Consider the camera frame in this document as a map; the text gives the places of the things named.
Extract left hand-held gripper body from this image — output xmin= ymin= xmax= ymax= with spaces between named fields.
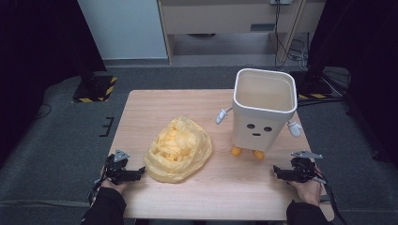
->
xmin=104 ymin=149 xmax=139 ymax=186

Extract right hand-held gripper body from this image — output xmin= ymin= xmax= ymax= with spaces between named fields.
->
xmin=290 ymin=149 xmax=324 ymax=184

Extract yellow plastic bag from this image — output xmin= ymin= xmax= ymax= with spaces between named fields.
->
xmin=144 ymin=116 xmax=214 ymax=185

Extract white bin with face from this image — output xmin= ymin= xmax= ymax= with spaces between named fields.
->
xmin=215 ymin=67 xmax=304 ymax=162

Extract white bin rim ring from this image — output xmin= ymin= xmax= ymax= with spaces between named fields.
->
xmin=232 ymin=67 xmax=299 ymax=124

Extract person's left hand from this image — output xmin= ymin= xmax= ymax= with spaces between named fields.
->
xmin=99 ymin=168 xmax=130 ymax=195

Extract person's right hand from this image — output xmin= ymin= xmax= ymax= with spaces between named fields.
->
xmin=289 ymin=168 xmax=323 ymax=207

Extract black stand with striped base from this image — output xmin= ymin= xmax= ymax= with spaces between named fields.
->
xmin=285 ymin=69 xmax=332 ymax=100
xmin=71 ymin=71 xmax=118 ymax=103

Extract black curtain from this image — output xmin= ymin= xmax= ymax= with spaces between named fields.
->
xmin=308 ymin=0 xmax=398 ymax=163
xmin=0 ymin=0 xmax=107 ymax=167

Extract left hand-held gripper cable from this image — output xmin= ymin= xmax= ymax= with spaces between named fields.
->
xmin=87 ymin=177 xmax=109 ymax=205

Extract thin black floor cable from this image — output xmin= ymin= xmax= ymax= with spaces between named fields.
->
xmin=34 ymin=102 xmax=53 ymax=120

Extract white cable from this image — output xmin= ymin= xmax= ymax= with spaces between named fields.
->
xmin=298 ymin=54 xmax=310 ymax=71

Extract black hanging cables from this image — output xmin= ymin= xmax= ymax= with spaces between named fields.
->
xmin=273 ymin=0 xmax=311 ymax=71

